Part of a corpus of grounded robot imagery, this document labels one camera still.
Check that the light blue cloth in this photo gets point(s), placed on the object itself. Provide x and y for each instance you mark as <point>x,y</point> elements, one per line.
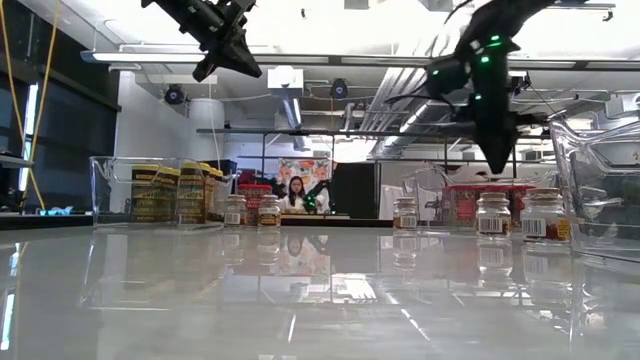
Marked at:
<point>57,211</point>

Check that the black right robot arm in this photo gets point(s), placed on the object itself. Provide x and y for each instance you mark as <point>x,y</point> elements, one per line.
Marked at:
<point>500,20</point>

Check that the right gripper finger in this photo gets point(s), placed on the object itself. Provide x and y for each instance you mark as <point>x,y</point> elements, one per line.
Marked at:
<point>496,147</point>

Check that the silver ventilation duct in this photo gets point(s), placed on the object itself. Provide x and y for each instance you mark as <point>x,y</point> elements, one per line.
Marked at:
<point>415,125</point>

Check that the colourful flower poster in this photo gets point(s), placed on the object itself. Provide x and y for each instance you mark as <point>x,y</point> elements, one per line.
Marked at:
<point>315,170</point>

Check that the background black robot arm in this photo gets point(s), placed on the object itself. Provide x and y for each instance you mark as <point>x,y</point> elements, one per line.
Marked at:
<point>315,197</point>

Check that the clear plastic bin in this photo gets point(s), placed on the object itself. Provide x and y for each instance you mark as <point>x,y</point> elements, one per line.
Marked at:
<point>427,227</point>
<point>112,212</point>
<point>600,210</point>

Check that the black aluminium table frame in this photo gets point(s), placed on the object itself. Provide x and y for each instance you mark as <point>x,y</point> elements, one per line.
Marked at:
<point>50,222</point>

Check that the black storage box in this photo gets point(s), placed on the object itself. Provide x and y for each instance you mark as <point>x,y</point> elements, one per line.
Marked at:
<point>226,167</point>

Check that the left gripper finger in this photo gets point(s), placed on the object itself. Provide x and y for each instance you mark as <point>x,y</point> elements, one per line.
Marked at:
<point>237,60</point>

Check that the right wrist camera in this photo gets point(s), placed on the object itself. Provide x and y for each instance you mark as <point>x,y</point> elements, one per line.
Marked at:
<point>447,75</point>

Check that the black metal shelf rack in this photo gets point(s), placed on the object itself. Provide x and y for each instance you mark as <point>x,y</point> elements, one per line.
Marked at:
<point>240,131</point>

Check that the white ceiling box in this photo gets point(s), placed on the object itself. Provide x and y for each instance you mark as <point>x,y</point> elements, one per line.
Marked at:
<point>285,77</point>

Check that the black background screen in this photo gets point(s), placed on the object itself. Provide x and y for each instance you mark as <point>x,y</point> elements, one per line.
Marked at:
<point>355,190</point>

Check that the person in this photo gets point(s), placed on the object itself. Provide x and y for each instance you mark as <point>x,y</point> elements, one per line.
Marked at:
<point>296,194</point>

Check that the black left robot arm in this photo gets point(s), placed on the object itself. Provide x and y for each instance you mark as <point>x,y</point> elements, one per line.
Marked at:
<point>160,4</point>

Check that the white glossy table sheet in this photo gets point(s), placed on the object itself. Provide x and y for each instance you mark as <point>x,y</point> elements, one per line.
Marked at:
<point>250,300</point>

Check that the black round ceiling camera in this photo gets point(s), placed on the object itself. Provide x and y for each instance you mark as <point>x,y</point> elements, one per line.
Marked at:
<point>174,94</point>
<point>339,89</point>

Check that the black ceiling track bracket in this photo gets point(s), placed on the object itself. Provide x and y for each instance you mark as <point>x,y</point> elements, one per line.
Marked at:
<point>572,6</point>

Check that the red backpack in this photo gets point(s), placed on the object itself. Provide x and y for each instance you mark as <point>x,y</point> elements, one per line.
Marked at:
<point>247,178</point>

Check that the overhead light bar beam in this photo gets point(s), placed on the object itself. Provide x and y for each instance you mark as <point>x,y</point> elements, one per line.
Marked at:
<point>325,59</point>

